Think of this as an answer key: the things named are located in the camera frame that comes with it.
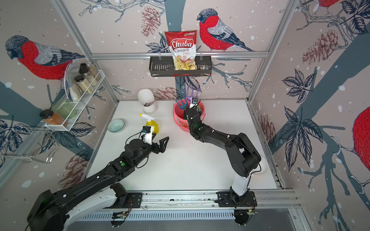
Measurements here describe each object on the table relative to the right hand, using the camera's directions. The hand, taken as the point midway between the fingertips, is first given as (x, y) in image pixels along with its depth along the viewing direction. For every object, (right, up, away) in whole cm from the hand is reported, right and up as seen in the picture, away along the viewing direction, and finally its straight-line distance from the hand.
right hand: (188, 105), depth 89 cm
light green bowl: (-53, -14, +12) cm, 56 cm away
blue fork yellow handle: (-3, +1, +9) cm, 10 cm away
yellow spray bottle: (-25, -12, +4) cm, 28 cm away
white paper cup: (-33, +6, +21) cm, 39 cm away
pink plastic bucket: (-7, -1, +6) cm, 9 cm away
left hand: (-13, -16, -13) cm, 24 cm away
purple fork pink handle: (0, +5, -4) cm, 6 cm away
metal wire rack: (-68, -19, -25) cm, 75 cm away
